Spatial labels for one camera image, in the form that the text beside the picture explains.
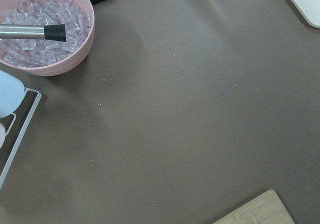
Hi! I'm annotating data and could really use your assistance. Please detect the white cup rack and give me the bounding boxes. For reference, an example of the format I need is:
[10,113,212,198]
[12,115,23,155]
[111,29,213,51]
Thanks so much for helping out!
[0,88,42,186]

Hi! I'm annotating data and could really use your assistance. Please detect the steel muddler black tip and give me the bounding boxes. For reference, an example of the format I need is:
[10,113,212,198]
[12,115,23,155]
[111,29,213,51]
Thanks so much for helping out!
[0,24,66,42]

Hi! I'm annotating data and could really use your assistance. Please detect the light blue cup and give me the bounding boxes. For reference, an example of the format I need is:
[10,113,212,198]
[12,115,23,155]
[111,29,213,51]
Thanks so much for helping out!
[0,70,25,119]

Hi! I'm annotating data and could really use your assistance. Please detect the bamboo cutting board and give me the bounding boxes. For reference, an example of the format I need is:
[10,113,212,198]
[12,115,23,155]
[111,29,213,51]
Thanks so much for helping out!
[215,189,295,224]

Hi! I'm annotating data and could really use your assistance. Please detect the pink bowl of ice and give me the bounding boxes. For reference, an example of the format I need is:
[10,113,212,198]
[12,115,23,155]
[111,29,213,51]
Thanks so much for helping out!
[0,0,96,77]

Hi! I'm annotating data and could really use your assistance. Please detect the pink cup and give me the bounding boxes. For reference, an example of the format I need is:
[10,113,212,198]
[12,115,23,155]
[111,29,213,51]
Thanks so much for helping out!
[0,123,6,148]

